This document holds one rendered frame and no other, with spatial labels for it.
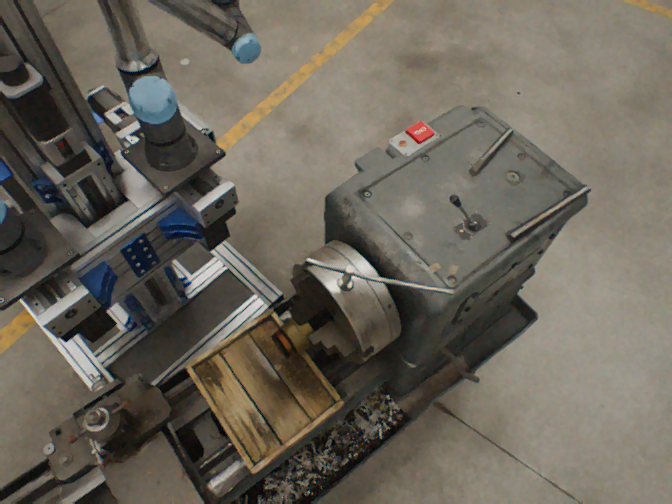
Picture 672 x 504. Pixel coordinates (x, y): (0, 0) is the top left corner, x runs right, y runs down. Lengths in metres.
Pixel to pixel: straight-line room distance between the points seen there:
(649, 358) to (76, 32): 4.08
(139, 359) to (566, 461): 1.88
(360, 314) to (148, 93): 0.79
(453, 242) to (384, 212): 0.19
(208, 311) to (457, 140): 1.38
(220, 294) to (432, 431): 1.13
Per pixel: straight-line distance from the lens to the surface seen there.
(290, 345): 1.30
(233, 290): 2.40
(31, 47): 1.43
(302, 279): 1.27
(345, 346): 1.28
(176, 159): 1.55
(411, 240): 1.28
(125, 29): 1.47
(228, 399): 1.51
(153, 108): 1.44
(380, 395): 1.83
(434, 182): 1.39
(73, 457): 1.57
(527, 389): 2.58
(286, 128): 3.26
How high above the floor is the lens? 2.32
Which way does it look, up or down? 59 degrees down
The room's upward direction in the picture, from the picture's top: 2 degrees clockwise
